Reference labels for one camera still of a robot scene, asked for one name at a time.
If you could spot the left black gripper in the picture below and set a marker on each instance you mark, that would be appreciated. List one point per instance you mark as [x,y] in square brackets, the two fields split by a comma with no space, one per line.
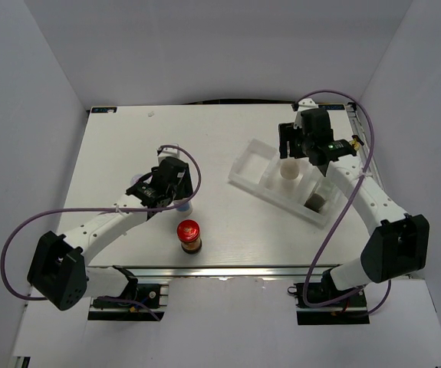
[185,188]

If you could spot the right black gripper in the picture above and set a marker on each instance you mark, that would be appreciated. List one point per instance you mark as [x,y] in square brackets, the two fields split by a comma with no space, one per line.
[287,133]

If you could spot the blue label silver lid jar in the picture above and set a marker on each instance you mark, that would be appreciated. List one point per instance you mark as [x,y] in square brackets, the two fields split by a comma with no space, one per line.
[184,208]

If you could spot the tall silver lid spice jar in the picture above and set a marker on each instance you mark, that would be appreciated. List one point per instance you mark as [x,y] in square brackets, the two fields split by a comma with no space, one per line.
[289,169]

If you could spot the red lid sauce jar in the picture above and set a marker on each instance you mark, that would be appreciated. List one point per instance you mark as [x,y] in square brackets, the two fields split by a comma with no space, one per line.
[189,235]

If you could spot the dark sauce glass bottle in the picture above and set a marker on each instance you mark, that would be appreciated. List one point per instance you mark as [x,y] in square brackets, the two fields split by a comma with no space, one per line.
[319,196]

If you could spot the small red white lid jar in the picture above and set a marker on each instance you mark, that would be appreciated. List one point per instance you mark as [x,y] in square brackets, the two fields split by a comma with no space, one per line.
[136,178]

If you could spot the clear liquid glass bottle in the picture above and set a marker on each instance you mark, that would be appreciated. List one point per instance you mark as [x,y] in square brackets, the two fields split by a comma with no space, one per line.
[356,142]

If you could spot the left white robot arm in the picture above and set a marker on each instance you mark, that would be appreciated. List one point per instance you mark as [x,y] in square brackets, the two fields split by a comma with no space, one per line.
[60,269]

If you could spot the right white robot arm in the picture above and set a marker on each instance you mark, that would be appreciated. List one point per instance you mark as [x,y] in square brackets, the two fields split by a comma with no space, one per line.
[347,277]

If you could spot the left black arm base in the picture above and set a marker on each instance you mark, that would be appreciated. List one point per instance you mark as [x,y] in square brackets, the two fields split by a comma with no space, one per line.
[135,299]

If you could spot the white three compartment tray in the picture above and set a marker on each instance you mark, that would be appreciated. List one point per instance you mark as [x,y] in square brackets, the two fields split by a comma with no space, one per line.
[256,171]

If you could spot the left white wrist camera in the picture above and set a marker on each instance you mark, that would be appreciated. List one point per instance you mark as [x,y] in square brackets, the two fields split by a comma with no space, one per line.
[168,151]

